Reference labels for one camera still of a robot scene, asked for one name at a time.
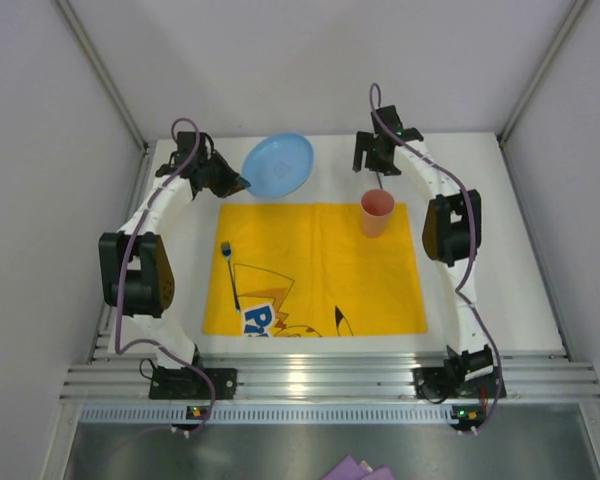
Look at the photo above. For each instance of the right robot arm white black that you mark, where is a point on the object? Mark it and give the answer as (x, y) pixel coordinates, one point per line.
(451, 234)

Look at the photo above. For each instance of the blue plastic plate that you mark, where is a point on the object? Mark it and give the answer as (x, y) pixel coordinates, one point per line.
(278, 165)

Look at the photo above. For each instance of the perforated cable duct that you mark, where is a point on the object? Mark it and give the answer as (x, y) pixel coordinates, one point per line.
(278, 414)

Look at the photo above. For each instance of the aluminium mounting rail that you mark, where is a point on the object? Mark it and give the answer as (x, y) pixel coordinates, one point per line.
(314, 377)

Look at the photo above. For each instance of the yellow pikachu placemat cloth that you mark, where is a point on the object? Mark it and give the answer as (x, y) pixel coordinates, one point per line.
(308, 271)

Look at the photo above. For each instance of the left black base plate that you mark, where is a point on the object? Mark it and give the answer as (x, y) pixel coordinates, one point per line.
(184, 384)

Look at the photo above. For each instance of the purple paper sheets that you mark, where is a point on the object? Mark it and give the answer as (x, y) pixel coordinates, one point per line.
(350, 469)

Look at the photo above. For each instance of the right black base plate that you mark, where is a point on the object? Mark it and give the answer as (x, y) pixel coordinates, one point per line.
(432, 384)

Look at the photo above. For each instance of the blue metallic fork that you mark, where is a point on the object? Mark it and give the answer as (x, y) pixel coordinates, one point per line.
(226, 251)

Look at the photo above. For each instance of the blue metallic spoon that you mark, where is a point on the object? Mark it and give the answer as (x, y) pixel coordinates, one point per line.
(379, 180)

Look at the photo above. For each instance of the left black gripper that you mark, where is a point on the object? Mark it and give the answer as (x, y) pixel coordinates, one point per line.
(219, 175)

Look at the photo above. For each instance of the pink plastic cup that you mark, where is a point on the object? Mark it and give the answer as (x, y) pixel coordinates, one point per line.
(377, 206)

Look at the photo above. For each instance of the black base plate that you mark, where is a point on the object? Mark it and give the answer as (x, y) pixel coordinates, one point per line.
(184, 384)
(432, 384)

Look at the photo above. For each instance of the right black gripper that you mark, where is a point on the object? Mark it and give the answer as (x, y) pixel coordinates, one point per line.
(375, 160)

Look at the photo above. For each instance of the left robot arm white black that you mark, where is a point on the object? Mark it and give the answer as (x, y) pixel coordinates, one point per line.
(136, 274)

